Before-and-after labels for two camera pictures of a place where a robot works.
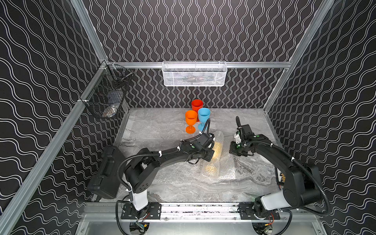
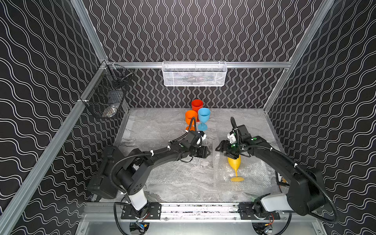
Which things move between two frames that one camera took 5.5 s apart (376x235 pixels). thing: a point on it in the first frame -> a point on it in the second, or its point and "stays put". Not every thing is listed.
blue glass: [204, 114] stays put
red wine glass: [196, 104] stays put
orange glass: [191, 116] stays put
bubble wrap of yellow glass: [210, 170] -> [259, 176]
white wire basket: [194, 73] stays put
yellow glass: [211, 168] -> [235, 164]
